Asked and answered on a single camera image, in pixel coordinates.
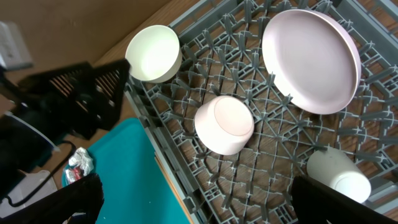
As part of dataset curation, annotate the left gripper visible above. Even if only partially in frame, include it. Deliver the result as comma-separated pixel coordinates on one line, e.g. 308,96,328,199
1,59,130,139

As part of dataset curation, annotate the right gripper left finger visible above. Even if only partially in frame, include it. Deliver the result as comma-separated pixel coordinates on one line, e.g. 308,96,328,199
1,173,104,224

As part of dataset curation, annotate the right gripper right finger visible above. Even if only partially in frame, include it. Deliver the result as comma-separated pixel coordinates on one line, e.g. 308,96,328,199
290,176,397,224

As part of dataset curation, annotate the white tissue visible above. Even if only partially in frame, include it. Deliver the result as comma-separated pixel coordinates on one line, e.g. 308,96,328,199
68,147,94,176

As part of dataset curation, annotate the cream plastic cup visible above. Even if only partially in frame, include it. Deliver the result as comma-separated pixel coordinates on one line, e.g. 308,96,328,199
307,147,371,203

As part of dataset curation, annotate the white bowl with food scraps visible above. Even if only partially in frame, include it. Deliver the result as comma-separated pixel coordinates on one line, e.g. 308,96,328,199
125,25,182,83

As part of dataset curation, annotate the wooden chopstick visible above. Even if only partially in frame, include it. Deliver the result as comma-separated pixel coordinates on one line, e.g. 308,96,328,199
154,152,193,224

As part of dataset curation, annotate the pink bowl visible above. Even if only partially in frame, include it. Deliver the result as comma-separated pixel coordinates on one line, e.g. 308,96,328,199
194,96,254,156

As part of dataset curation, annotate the large pink plate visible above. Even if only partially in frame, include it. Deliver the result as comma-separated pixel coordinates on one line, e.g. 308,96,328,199
262,9,361,114

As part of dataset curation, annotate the red snack wrapper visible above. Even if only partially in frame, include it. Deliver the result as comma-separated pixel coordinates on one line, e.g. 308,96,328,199
64,167,82,184

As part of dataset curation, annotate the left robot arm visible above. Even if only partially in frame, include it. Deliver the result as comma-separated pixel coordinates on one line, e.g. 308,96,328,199
1,59,130,198

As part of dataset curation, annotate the grey dishwasher rack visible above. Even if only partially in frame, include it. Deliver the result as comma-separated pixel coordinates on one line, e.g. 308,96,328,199
126,1,397,223

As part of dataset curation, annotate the teal serving tray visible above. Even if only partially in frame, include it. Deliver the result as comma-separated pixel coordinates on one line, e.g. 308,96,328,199
87,118,188,224

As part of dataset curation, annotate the clear plastic bin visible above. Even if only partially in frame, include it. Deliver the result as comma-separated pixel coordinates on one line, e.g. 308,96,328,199
0,170,57,218

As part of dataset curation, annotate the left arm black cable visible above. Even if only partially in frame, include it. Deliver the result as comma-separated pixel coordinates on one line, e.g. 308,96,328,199
4,139,77,208

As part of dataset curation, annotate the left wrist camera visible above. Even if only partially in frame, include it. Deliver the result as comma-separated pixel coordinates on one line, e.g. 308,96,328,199
1,21,32,70

